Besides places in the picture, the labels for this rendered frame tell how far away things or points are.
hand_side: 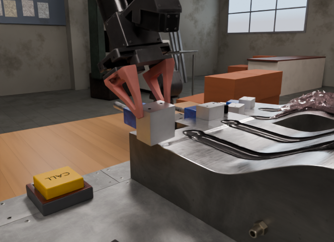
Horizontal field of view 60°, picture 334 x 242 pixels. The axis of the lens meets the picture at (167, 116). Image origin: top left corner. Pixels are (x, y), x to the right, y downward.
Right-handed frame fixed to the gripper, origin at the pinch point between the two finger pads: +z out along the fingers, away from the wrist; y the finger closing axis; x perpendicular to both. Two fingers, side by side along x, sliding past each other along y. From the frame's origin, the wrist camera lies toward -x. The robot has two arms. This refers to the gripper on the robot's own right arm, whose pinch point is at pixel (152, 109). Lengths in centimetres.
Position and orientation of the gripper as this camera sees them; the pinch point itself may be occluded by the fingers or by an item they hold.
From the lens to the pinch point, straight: 44.9
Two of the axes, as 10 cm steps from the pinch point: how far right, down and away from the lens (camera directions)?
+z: 3.3, 9.5, -0.2
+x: -5.9, 2.2, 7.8
